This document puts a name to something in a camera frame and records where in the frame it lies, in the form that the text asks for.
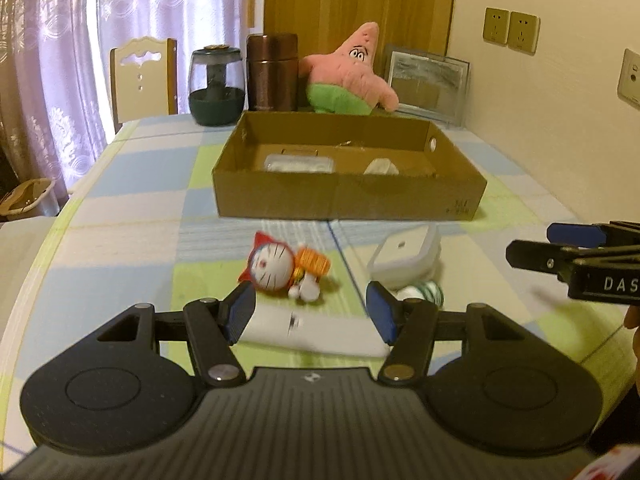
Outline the blue cat toy figurine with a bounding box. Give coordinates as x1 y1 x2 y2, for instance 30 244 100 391
245 230 331 303

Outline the brown cardboard box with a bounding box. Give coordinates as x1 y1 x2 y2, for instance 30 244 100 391
211 110 488 222

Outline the checkered tablecloth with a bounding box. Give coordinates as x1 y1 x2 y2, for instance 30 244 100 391
0 112 640 456

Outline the beige floor basket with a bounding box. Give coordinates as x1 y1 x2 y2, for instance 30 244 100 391
0 177 58 221

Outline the purple lace curtain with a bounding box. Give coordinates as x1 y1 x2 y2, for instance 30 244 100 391
0 0 266 216

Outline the glass jar with dark base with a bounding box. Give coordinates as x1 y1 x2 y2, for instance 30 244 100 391
188 46 248 127

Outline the white green striped bulb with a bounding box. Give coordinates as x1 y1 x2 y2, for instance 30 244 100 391
397 280 444 308

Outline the red white printed cloth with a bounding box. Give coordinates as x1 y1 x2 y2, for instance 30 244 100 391
575 447 640 480

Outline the brown metal canister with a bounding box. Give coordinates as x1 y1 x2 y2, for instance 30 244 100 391
245 32 300 112

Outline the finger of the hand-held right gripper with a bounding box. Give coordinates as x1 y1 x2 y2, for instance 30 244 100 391
546 221 640 250
506 239 582 283

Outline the pink starfish plush toy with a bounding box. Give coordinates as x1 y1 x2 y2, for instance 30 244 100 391
299 21 400 116

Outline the glass picture frame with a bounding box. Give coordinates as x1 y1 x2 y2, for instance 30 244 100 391
382 44 471 128

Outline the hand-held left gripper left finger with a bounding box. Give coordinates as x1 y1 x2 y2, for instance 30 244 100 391
95 285 258 388

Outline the gold wall socket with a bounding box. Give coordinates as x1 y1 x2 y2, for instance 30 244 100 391
482 6 511 47
507 10 541 55

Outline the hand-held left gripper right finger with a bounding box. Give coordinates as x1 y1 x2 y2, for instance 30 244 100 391
365 281 531 388

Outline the person's right hand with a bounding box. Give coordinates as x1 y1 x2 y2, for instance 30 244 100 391
624 305 640 396

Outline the cream wall socket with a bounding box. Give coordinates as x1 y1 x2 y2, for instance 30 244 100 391
617 49 640 111

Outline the small white lidded container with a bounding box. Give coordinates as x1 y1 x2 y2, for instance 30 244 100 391
367 225 441 286

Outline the cream wooden chair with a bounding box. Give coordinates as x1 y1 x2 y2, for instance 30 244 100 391
110 36 178 133

